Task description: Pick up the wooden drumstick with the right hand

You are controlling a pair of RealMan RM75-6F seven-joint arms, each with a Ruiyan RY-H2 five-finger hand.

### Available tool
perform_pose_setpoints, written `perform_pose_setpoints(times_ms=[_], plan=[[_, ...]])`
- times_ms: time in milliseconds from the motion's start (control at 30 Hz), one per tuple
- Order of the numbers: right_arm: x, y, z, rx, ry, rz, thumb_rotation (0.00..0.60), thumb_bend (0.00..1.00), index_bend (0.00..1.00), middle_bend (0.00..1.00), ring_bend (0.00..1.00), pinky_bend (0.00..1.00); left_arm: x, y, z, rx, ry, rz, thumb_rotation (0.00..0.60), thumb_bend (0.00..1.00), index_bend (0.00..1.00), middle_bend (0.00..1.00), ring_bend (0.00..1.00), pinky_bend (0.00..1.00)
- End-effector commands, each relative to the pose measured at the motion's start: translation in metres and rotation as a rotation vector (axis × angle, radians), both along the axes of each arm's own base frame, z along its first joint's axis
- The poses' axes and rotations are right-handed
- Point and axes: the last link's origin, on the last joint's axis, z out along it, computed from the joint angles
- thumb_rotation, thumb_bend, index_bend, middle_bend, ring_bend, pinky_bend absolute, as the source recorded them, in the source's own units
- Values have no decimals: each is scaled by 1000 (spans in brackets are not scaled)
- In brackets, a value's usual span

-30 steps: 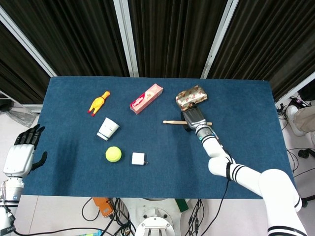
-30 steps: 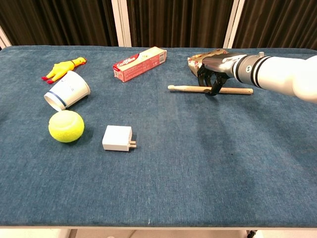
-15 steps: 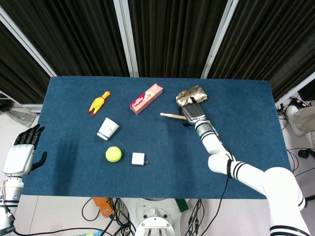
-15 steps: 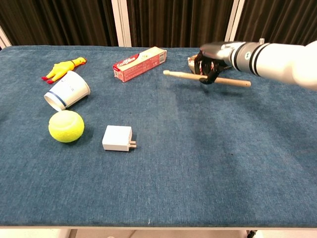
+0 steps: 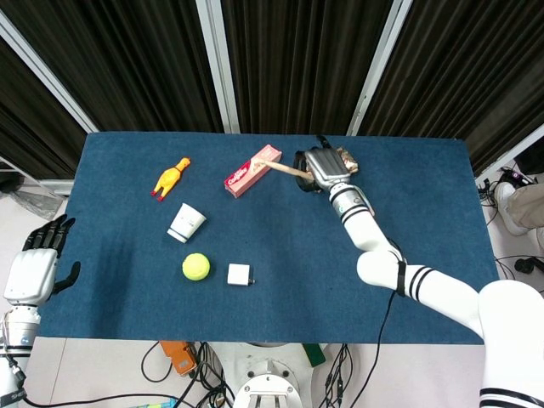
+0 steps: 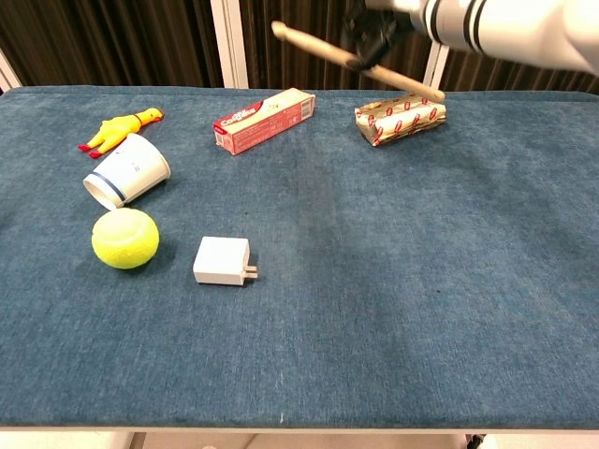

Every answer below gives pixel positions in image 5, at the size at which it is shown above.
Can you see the white charger adapter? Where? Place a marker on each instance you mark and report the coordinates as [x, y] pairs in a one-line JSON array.
[[238, 274]]

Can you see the pink toothpaste box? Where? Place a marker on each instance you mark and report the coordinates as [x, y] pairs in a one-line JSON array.
[[251, 172]]

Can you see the yellow rubber chicken toy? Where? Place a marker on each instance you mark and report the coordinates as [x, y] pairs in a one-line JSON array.
[[170, 178]]

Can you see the white paper cup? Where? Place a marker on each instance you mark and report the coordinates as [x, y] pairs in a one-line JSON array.
[[185, 223]]

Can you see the person's shoe and leg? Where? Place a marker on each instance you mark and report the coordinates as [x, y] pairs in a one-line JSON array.
[[520, 204]]

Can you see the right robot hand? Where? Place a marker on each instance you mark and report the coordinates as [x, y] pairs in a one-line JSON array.
[[325, 168]]

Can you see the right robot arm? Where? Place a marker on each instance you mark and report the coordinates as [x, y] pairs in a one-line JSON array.
[[425, 276]]

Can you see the green object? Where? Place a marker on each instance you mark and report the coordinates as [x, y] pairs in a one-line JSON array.
[[313, 355]]

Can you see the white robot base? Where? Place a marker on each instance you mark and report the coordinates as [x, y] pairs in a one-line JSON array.
[[268, 382]]

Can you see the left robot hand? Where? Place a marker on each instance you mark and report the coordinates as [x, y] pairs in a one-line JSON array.
[[32, 272]]

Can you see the yellow-green tennis ball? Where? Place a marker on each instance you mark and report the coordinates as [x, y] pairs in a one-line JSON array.
[[196, 266]]

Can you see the blue table cloth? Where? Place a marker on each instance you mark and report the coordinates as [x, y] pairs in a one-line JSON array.
[[255, 306]]

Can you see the wooden drumstick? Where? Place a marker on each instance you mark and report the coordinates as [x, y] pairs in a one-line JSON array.
[[278, 167]]

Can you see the orange device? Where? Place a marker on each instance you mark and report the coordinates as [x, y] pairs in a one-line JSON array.
[[180, 359]]

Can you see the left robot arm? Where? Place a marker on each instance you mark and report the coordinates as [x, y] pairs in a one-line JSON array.
[[15, 348]]

